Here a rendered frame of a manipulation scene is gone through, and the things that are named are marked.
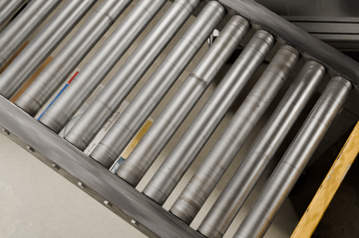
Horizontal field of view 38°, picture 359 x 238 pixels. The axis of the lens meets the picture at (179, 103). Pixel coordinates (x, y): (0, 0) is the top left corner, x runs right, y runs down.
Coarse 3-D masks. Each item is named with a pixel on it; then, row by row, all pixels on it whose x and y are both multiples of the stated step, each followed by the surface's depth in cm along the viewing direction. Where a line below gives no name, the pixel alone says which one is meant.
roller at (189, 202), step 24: (288, 48) 115; (264, 72) 114; (288, 72) 114; (264, 96) 111; (240, 120) 109; (216, 144) 107; (240, 144) 108; (216, 168) 105; (192, 192) 103; (192, 216) 102
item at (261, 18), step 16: (208, 0) 121; (224, 0) 119; (240, 0) 119; (256, 16) 118; (272, 16) 118; (272, 32) 116; (288, 32) 117; (304, 32) 117; (272, 48) 121; (304, 48) 115; (320, 48) 116; (304, 64) 119; (336, 64) 114; (352, 64) 114; (352, 80) 113; (352, 96) 118; (352, 112) 123
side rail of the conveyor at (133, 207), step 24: (0, 96) 108; (0, 120) 106; (24, 120) 106; (24, 144) 109; (48, 144) 105; (72, 168) 103; (96, 168) 103; (96, 192) 102; (120, 192) 102; (120, 216) 110; (144, 216) 100; (168, 216) 101
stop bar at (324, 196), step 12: (348, 144) 106; (348, 156) 105; (336, 168) 104; (348, 168) 104; (324, 180) 103; (336, 180) 103; (324, 192) 102; (312, 204) 101; (324, 204) 101; (312, 216) 100; (300, 228) 99; (312, 228) 99
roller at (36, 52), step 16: (80, 0) 117; (96, 0) 120; (64, 16) 116; (80, 16) 118; (48, 32) 114; (64, 32) 116; (32, 48) 112; (48, 48) 114; (16, 64) 111; (32, 64) 112; (0, 80) 109; (16, 80) 110
